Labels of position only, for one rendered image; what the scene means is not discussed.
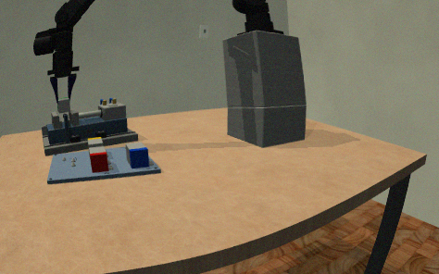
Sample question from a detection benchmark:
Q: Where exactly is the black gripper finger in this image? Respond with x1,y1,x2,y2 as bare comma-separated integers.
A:
50,79,58,103
68,76,77,100

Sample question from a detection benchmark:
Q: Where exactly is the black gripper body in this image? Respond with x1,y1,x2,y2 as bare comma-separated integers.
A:
47,49,79,80

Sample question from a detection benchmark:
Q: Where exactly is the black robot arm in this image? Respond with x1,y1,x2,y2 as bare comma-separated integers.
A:
33,0,283,69

